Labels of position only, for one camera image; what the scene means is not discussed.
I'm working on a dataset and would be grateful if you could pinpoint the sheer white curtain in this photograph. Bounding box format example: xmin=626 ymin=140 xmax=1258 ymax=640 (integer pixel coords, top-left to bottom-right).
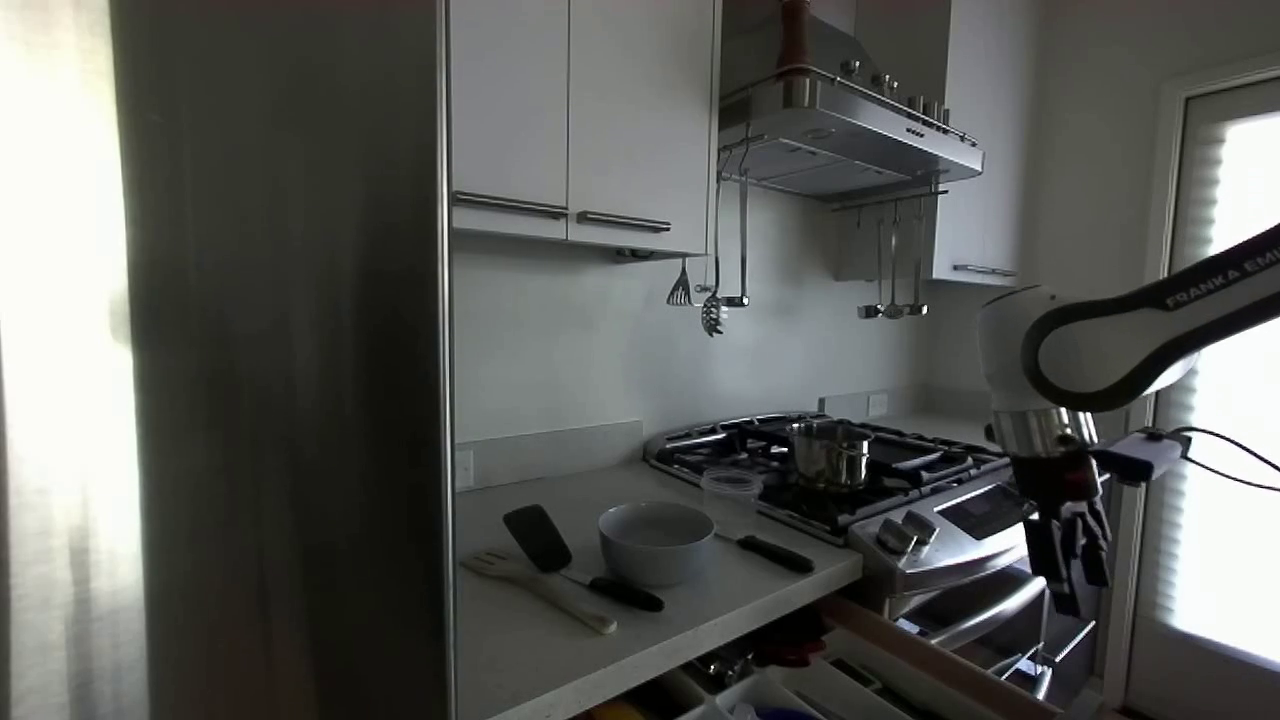
xmin=0 ymin=0 xmax=153 ymax=720

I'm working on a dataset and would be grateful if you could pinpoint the black handled knife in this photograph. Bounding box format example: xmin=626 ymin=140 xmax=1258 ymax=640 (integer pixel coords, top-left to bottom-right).
xmin=717 ymin=529 xmax=821 ymax=582

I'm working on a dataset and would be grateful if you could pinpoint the black plastic spatula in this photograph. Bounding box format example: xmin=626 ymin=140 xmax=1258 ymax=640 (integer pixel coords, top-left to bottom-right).
xmin=500 ymin=499 xmax=668 ymax=615

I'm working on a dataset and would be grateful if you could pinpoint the stainless steel range hood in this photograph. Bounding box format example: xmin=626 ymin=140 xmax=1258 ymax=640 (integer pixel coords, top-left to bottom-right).
xmin=717 ymin=0 xmax=989 ymax=206

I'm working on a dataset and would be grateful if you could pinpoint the stainless steel pot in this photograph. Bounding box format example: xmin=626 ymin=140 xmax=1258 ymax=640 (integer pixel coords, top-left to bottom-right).
xmin=784 ymin=414 xmax=876 ymax=495

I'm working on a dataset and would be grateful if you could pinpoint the metal cabinet bar handle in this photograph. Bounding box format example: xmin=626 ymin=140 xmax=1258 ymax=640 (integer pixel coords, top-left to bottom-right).
xmin=572 ymin=206 xmax=678 ymax=242
xmin=449 ymin=187 xmax=572 ymax=223

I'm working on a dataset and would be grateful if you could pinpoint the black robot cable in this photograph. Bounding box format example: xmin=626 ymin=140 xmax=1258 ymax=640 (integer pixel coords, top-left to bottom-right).
xmin=1174 ymin=425 xmax=1280 ymax=499

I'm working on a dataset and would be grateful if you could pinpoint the stainless steel refrigerator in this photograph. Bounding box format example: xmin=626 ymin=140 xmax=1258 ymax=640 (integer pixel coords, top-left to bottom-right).
xmin=109 ymin=0 xmax=460 ymax=720

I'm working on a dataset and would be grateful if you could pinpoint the white ceramic bowl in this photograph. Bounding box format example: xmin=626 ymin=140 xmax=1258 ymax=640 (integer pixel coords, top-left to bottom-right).
xmin=593 ymin=495 xmax=722 ymax=591

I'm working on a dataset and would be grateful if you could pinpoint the white wall cabinet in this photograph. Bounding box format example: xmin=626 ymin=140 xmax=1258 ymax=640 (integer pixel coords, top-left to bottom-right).
xmin=927 ymin=0 xmax=1044 ymax=293

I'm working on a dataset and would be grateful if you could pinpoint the white framed glass door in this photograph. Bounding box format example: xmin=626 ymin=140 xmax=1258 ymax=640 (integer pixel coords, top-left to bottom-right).
xmin=1121 ymin=62 xmax=1280 ymax=720

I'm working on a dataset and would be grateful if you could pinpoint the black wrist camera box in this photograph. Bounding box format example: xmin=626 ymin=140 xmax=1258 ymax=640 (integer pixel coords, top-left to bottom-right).
xmin=1091 ymin=428 xmax=1190 ymax=490

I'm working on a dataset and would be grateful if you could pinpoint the metal utensil rail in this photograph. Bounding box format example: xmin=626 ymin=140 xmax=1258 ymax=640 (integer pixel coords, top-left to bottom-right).
xmin=828 ymin=187 xmax=951 ymax=213

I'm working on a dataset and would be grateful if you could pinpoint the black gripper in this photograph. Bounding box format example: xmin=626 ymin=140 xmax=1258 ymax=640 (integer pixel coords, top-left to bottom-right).
xmin=1004 ymin=449 xmax=1115 ymax=620

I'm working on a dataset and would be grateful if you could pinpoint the small hanging triangular scraper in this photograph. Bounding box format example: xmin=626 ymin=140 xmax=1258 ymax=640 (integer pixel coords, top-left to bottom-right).
xmin=664 ymin=255 xmax=702 ymax=313

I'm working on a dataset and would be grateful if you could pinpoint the hanging metal spoon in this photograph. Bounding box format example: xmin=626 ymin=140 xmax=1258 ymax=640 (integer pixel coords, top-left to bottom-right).
xmin=857 ymin=209 xmax=887 ymax=324
xmin=906 ymin=206 xmax=935 ymax=324
xmin=879 ymin=209 xmax=912 ymax=324

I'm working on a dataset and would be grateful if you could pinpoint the light wooden spatula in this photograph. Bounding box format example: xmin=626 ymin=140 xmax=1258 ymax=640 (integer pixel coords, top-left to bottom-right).
xmin=460 ymin=546 xmax=626 ymax=640

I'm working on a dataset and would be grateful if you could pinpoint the stainless steel gas range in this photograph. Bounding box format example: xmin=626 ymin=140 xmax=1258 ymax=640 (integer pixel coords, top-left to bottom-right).
xmin=641 ymin=407 xmax=1087 ymax=690

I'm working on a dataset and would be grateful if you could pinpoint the hanging metal ladle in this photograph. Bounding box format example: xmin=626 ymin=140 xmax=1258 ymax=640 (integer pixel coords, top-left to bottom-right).
xmin=697 ymin=177 xmax=732 ymax=342

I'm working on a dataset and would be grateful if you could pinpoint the white drawer organizer tray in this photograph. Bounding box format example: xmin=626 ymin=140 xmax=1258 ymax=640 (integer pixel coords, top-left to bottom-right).
xmin=582 ymin=591 xmax=1074 ymax=720

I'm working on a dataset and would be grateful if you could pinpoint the white cabinet door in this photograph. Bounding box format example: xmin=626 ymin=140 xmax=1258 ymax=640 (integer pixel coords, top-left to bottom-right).
xmin=449 ymin=0 xmax=576 ymax=246
xmin=566 ymin=0 xmax=724 ymax=261

